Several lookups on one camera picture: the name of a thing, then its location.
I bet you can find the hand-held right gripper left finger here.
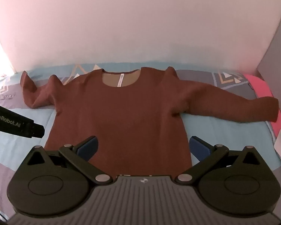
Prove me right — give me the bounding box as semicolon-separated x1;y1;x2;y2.
25;135;114;185

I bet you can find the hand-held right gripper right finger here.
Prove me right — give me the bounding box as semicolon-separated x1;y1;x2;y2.
175;135;264;185

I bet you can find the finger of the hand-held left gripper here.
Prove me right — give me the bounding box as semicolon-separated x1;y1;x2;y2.
31;120;46;139

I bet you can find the brown long-sleeve sweater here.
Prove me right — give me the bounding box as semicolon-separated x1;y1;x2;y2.
20;67;280;177

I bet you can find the blue grey patterned bedsheet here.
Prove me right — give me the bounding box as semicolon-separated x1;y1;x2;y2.
0;62;281;217

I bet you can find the pink mat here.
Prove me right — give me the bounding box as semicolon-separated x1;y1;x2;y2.
242;73;281;147

